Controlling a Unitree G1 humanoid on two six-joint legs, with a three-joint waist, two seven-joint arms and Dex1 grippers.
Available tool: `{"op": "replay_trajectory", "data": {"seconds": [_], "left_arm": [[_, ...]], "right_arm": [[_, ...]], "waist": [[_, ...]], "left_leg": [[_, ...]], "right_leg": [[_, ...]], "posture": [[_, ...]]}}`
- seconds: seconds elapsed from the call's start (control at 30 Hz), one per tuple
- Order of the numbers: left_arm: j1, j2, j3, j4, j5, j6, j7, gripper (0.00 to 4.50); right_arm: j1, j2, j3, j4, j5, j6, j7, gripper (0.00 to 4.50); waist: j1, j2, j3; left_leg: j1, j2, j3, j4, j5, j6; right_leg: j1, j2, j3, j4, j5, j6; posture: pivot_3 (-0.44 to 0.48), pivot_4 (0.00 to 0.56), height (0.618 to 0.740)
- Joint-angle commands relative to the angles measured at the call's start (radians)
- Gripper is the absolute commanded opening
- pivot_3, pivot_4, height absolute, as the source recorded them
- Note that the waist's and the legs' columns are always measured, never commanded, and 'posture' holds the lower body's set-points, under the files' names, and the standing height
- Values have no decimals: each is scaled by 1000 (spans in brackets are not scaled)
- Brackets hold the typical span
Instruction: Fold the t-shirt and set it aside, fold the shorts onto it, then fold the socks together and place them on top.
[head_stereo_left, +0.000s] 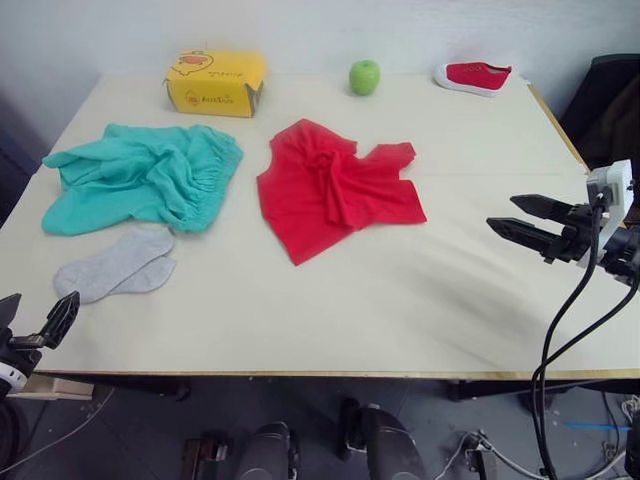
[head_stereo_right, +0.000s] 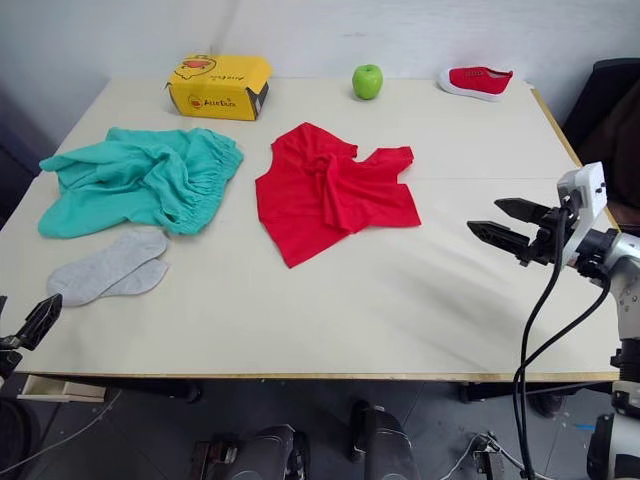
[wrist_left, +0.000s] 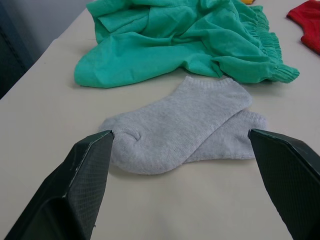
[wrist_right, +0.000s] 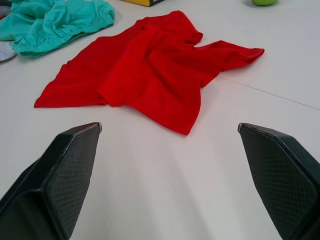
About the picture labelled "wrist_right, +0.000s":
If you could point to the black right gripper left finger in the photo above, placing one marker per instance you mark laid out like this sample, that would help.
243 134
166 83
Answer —
62 180

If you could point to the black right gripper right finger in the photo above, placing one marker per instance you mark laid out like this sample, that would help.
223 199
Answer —
280 180

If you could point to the red t-shirt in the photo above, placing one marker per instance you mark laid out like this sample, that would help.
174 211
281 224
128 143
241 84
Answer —
155 72

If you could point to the teal green shorts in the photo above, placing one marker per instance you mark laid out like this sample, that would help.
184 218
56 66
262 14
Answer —
52 25

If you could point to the grey sock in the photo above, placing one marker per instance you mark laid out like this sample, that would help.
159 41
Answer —
5 52

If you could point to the green apple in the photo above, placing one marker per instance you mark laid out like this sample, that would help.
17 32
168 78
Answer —
264 2

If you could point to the yellow and black box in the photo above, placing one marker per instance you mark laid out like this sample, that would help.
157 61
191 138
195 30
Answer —
147 2

